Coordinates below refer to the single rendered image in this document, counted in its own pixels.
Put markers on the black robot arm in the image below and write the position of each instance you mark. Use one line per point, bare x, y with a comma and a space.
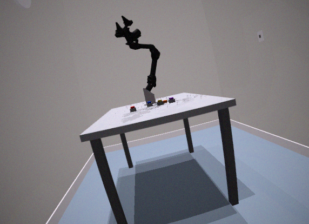
155, 54

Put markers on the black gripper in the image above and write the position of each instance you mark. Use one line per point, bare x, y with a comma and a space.
124, 31

